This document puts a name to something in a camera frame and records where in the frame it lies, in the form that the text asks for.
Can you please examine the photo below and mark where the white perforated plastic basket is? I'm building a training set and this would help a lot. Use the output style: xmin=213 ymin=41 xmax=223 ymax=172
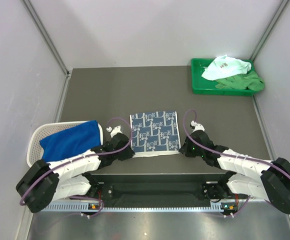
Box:
xmin=26 ymin=121 xmax=103 ymax=167

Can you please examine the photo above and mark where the green towel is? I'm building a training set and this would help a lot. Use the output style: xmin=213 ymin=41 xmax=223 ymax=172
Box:
xmin=215 ymin=71 xmax=265 ymax=92

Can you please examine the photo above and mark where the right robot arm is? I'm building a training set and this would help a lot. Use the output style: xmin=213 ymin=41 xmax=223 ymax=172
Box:
xmin=179 ymin=129 xmax=290 ymax=215

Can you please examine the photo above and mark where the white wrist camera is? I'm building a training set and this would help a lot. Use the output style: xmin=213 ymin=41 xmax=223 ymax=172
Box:
xmin=190 ymin=120 xmax=205 ymax=132
xmin=106 ymin=125 xmax=123 ymax=138

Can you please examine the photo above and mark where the pale mint towel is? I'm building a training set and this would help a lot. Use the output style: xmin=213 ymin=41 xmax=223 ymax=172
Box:
xmin=201 ymin=55 xmax=252 ymax=81

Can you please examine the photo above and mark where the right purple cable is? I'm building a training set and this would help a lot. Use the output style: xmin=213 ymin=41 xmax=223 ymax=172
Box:
xmin=182 ymin=109 xmax=290 ymax=218

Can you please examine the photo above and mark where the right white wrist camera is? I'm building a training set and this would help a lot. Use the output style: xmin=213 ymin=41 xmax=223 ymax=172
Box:
xmin=190 ymin=120 xmax=205 ymax=132

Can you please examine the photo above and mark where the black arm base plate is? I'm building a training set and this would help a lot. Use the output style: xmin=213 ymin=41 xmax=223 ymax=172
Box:
xmin=86 ymin=181 xmax=234 ymax=201

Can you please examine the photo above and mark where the green plastic tray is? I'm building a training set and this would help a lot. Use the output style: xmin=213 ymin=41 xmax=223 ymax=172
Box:
xmin=191 ymin=58 xmax=258 ymax=97

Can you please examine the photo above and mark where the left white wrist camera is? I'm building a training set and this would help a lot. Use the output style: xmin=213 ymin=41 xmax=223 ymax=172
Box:
xmin=106 ymin=125 xmax=123 ymax=138

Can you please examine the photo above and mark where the grey slotted cable duct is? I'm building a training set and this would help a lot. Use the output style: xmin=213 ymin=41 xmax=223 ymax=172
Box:
xmin=42 ymin=200 xmax=238 ymax=213

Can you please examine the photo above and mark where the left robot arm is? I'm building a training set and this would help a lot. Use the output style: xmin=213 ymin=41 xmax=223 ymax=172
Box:
xmin=15 ymin=132 xmax=135 ymax=213

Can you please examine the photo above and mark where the white blue patterned towel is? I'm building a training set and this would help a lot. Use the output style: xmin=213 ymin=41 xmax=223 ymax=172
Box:
xmin=129 ymin=111 xmax=181 ymax=158

